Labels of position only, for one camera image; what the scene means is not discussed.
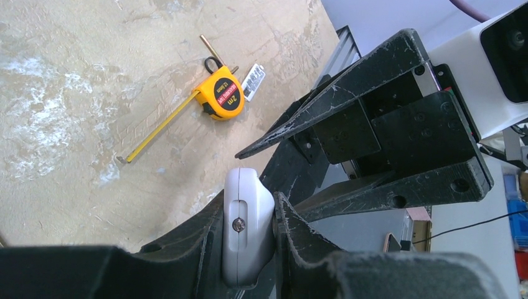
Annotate white remote control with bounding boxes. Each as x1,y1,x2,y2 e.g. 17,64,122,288
222,168,275,289

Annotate yellow tape measure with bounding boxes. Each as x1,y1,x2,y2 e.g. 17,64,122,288
116,56,244,164

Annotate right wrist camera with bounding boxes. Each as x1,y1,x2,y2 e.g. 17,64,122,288
429,2,527,139

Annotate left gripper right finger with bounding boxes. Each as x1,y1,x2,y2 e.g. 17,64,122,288
274,192,507,298

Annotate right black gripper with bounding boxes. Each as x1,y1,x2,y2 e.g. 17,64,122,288
235,28,494,222

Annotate large hex key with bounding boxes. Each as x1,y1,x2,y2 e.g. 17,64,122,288
199,34,239,74

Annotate remote battery cover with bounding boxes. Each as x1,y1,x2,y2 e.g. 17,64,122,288
242,64,266,102

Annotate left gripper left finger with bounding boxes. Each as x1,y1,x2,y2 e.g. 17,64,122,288
1,194,225,298

